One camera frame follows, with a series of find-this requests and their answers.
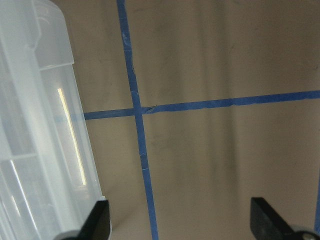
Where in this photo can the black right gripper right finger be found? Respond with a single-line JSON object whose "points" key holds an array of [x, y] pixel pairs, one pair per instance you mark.
{"points": [[267, 224]]}

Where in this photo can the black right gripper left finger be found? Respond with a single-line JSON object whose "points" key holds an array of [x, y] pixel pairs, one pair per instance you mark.
{"points": [[98, 224]]}

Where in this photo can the clear plastic box lid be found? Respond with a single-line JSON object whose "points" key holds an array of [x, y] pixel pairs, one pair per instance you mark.
{"points": [[48, 178]]}

